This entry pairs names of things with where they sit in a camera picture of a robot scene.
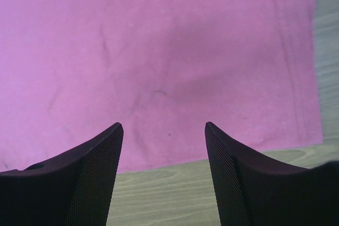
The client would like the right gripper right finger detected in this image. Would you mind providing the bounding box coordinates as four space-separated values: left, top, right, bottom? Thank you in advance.
205 122 338 226

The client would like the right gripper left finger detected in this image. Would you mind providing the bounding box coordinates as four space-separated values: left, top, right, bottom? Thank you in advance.
1 123 123 225

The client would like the pink t shirt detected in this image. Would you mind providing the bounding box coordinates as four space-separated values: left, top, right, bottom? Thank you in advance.
1 0 323 172

